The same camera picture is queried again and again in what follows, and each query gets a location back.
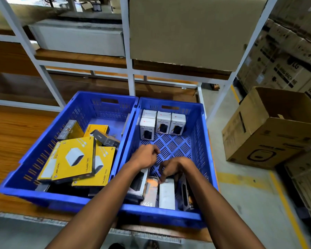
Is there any person's right hand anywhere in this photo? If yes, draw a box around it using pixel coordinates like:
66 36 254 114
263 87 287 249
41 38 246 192
158 156 195 184

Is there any person's left hand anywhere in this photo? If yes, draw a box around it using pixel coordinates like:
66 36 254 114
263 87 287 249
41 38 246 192
129 144 161 170

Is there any person's left forearm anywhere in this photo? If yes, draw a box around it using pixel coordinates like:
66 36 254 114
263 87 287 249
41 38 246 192
45 160 143 249

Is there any person's right forearm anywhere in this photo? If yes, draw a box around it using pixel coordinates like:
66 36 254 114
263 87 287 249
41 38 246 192
182 163 266 249

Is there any plain white box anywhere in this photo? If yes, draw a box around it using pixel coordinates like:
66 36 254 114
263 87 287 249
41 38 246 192
159 178 176 210

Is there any white charger box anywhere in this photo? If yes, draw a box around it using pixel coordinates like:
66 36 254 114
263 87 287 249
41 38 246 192
140 117 156 141
169 113 186 136
156 111 172 135
142 109 157 120

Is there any grey printed box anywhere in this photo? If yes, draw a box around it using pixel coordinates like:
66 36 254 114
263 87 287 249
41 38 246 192
140 176 159 207

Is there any white and black box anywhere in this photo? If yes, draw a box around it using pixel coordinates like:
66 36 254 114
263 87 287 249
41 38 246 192
126 168 149 200

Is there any dark product box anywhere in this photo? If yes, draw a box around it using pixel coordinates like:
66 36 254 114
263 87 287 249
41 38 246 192
179 174 198 212

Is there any blue plastic crate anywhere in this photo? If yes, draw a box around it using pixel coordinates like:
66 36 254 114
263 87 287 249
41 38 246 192
0 91 139 213
116 97 219 229

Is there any dark grey box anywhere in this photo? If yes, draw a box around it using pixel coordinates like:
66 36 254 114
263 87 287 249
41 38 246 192
92 130 121 149

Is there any small yellow box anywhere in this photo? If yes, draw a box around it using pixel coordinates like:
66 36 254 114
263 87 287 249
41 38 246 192
83 124 110 138

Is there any large yellow adapter box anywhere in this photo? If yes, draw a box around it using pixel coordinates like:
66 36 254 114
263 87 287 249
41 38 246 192
51 136 97 185

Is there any white metal shelf rack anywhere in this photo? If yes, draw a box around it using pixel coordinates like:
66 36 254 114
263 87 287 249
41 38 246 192
0 0 279 120

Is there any grey and yellow box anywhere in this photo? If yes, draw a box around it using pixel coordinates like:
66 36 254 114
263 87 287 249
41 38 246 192
57 120 85 141

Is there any open brown cardboard box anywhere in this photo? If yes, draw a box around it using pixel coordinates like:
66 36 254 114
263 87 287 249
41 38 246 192
222 86 311 170

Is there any large brown cardboard carton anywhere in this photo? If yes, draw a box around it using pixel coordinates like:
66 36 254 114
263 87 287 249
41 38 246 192
129 0 269 72

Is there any long white box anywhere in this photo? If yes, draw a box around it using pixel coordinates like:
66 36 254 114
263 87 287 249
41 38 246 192
28 19 125 57

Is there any brown carton with grid print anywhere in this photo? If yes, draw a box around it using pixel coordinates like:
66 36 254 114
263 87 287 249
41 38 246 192
285 147 311 232

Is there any stack of printed cardboard cartons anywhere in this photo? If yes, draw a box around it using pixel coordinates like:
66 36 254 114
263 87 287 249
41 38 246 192
237 0 311 108

